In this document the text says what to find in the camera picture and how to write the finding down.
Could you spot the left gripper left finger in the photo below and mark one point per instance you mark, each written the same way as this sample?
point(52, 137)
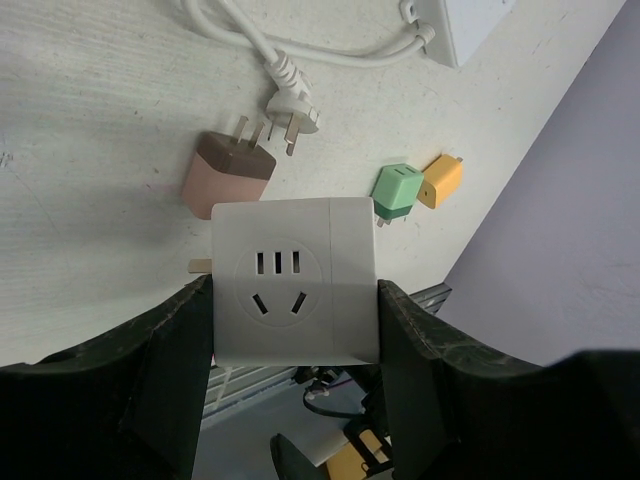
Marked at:
point(126, 404)

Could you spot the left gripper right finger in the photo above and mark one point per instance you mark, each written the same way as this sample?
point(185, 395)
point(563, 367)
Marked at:
point(459, 409)

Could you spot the white cube socket adapter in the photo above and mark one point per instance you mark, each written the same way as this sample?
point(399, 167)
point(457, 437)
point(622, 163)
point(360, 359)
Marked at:
point(294, 283)

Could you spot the pink brown charger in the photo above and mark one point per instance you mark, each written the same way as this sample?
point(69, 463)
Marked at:
point(226, 169)

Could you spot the green charger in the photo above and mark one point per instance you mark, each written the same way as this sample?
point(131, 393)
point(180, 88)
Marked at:
point(395, 191)

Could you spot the yellow charger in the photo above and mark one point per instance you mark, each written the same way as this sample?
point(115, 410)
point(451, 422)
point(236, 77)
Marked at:
point(440, 179)

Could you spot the white multicolour power strip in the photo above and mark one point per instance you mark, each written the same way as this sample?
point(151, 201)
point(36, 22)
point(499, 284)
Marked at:
point(458, 27)

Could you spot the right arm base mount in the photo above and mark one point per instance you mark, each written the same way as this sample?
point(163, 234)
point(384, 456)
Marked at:
point(364, 450)

